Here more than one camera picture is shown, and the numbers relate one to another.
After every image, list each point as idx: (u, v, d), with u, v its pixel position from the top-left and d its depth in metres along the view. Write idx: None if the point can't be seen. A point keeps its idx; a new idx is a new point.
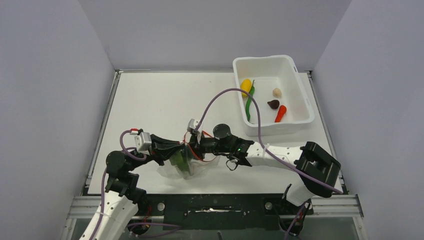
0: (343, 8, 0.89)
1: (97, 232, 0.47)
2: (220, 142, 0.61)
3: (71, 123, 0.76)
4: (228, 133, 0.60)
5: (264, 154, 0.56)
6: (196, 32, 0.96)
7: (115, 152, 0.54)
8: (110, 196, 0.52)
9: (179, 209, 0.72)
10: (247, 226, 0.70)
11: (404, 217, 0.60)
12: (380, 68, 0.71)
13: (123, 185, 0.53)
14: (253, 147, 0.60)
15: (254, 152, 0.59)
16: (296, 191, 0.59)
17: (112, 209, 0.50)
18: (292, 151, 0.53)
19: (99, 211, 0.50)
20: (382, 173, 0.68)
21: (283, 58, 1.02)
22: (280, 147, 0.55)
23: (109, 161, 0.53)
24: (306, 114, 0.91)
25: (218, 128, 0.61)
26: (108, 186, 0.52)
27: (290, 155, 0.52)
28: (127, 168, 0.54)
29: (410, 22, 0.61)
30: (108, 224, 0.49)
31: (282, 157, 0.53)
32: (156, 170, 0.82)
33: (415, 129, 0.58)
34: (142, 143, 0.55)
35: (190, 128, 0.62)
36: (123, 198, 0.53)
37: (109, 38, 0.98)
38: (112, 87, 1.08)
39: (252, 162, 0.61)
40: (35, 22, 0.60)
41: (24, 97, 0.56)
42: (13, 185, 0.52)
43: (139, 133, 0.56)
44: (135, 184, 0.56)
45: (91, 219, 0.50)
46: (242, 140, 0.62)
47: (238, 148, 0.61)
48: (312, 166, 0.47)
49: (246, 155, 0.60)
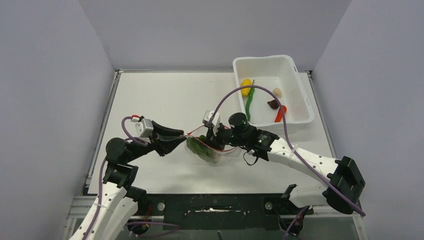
0: (343, 8, 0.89)
1: (95, 224, 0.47)
2: (236, 131, 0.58)
3: (71, 123, 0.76)
4: (244, 121, 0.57)
5: (292, 156, 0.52)
6: (197, 32, 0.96)
7: (116, 139, 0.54)
8: (107, 188, 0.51)
9: (179, 209, 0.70)
10: (247, 226, 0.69)
11: (405, 218, 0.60)
12: (380, 68, 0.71)
13: (121, 175, 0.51)
14: (278, 144, 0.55)
15: (278, 150, 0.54)
16: (303, 195, 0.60)
17: (110, 200, 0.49)
18: (326, 162, 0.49)
19: (96, 203, 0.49)
20: (382, 173, 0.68)
21: (282, 58, 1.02)
22: (311, 153, 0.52)
23: (109, 148, 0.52)
24: (306, 114, 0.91)
25: (234, 116, 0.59)
26: (106, 177, 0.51)
27: (323, 166, 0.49)
28: (127, 154, 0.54)
29: (411, 23, 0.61)
30: (106, 216, 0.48)
31: (314, 165, 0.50)
32: (156, 170, 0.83)
33: (416, 129, 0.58)
34: (143, 129, 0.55)
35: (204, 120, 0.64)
36: (121, 190, 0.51)
37: (109, 38, 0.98)
38: (112, 87, 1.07)
39: (271, 158, 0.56)
40: (34, 21, 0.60)
41: (24, 96, 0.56)
42: (12, 185, 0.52)
43: (141, 120, 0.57)
44: (134, 176, 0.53)
45: (89, 211, 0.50)
46: (262, 132, 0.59)
47: (258, 140, 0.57)
48: (345, 184, 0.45)
49: (269, 150, 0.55)
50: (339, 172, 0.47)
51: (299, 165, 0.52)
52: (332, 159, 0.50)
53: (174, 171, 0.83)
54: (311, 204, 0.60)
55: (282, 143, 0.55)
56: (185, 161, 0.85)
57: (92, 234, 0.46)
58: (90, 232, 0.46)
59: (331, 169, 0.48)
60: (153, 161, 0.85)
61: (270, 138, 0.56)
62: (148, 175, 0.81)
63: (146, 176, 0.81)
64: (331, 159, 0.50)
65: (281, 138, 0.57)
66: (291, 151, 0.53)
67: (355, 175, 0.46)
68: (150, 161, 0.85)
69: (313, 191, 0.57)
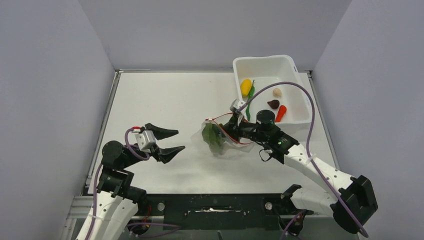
0: (343, 8, 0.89)
1: (91, 236, 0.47)
2: (261, 127, 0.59)
3: (71, 123, 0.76)
4: (271, 120, 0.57)
5: (308, 164, 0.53)
6: (197, 32, 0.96)
7: (112, 142, 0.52)
8: (101, 198, 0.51)
9: (179, 209, 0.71)
10: (247, 226, 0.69)
11: (404, 218, 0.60)
12: (380, 69, 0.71)
13: (116, 183, 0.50)
14: (297, 150, 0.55)
15: (295, 155, 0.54)
16: (307, 200, 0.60)
17: (105, 211, 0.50)
18: (341, 177, 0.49)
19: (91, 214, 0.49)
20: (382, 173, 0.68)
21: (282, 58, 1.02)
22: (328, 166, 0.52)
23: (106, 151, 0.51)
24: (306, 114, 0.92)
25: (263, 112, 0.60)
26: (100, 185, 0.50)
27: (336, 180, 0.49)
28: (123, 159, 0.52)
29: (410, 23, 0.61)
30: (102, 226, 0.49)
31: (327, 177, 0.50)
32: (156, 170, 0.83)
33: (415, 129, 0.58)
34: (146, 142, 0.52)
35: (233, 107, 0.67)
36: (116, 199, 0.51)
37: (109, 38, 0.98)
38: (112, 87, 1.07)
39: (287, 161, 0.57)
40: (34, 21, 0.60)
41: (24, 96, 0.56)
42: (12, 185, 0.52)
43: (142, 132, 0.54)
44: (129, 183, 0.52)
45: (85, 222, 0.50)
46: (283, 135, 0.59)
47: (277, 142, 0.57)
48: (356, 203, 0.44)
49: (286, 153, 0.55)
50: (352, 189, 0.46)
51: (313, 174, 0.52)
52: (348, 176, 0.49)
53: (174, 171, 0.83)
54: (312, 210, 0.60)
55: (301, 150, 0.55)
56: (185, 162, 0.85)
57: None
58: None
59: (344, 185, 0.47)
60: (153, 161, 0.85)
61: (290, 143, 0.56)
62: (148, 175, 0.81)
63: (146, 176, 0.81)
64: (347, 176, 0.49)
65: (301, 145, 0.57)
66: (308, 159, 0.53)
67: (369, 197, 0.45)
68: (150, 161, 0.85)
69: (319, 200, 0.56)
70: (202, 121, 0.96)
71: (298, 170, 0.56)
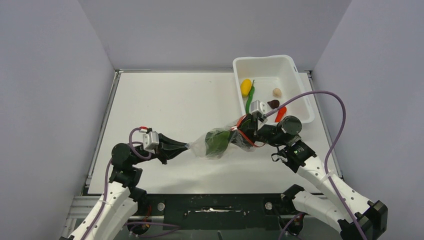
0: (343, 8, 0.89)
1: (99, 220, 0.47)
2: (284, 135, 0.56)
3: (70, 124, 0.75)
4: (296, 131, 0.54)
5: (324, 181, 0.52)
6: (197, 32, 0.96)
7: (121, 144, 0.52)
8: (113, 185, 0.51)
9: (179, 209, 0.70)
10: (247, 226, 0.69)
11: (403, 217, 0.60)
12: (380, 69, 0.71)
13: (125, 178, 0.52)
14: (314, 164, 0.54)
15: (311, 169, 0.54)
16: (310, 206, 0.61)
17: (114, 198, 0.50)
18: (358, 199, 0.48)
19: (101, 199, 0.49)
20: (382, 173, 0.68)
21: (283, 58, 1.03)
22: (346, 186, 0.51)
23: (114, 153, 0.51)
24: (306, 114, 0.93)
25: (289, 120, 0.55)
26: (112, 177, 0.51)
27: (353, 202, 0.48)
28: (132, 161, 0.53)
29: (410, 23, 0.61)
30: (110, 212, 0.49)
31: (344, 198, 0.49)
32: (156, 169, 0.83)
33: (415, 128, 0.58)
34: (150, 143, 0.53)
35: (257, 111, 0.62)
36: (127, 189, 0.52)
37: (109, 38, 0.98)
38: (112, 87, 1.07)
39: (301, 172, 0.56)
40: (34, 22, 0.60)
41: (24, 96, 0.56)
42: (13, 185, 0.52)
43: (148, 132, 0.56)
44: (138, 178, 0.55)
45: (93, 206, 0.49)
46: (301, 144, 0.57)
47: (294, 151, 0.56)
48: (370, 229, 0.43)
49: (303, 165, 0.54)
50: (368, 214, 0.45)
51: (329, 192, 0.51)
52: (366, 199, 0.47)
53: (174, 171, 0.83)
54: (313, 215, 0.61)
55: (318, 164, 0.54)
56: (185, 162, 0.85)
57: (95, 228, 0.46)
58: (93, 227, 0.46)
59: (361, 209, 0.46)
60: (153, 162, 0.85)
61: (308, 154, 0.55)
62: (148, 175, 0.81)
63: (146, 176, 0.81)
64: (365, 199, 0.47)
65: (317, 156, 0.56)
66: (326, 176, 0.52)
67: (383, 223, 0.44)
68: (150, 162, 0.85)
69: (325, 211, 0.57)
70: (202, 121, 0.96)
71: (313, 184, 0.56)
